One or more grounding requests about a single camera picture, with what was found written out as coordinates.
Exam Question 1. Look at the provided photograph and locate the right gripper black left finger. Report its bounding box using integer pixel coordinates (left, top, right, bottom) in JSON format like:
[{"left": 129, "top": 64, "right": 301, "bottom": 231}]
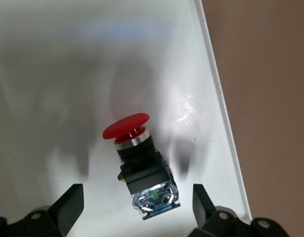
[{"left": 0, "top": 184, "right": 85, "bottom": 237}]

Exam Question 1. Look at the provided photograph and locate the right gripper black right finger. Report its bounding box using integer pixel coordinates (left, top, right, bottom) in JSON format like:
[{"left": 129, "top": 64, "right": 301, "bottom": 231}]
[{"left": 191, "top": 184, "right": 288, "bottom": 237}]

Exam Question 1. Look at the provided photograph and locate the red mushroom push button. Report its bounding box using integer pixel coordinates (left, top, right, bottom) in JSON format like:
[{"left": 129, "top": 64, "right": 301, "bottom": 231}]
[{"left": 102, "top": 113, "right": 181, "bottom": 221}]

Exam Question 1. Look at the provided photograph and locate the white plastic drawer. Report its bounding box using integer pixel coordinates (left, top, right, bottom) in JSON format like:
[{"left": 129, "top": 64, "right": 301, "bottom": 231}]
[{"left": 0, "top": 0, "right": 253, "bottom": 237}]

